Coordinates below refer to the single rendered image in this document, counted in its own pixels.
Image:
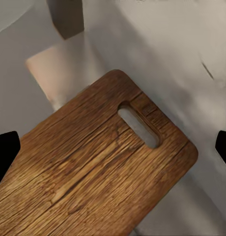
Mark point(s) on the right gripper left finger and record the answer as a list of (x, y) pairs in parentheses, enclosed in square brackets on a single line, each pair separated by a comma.
[(9, 148)]

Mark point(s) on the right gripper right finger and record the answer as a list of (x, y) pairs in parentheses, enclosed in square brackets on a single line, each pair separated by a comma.
[(221, 144)]

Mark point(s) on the cutting board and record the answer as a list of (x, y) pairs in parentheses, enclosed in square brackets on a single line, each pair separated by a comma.
[(83, 171)]

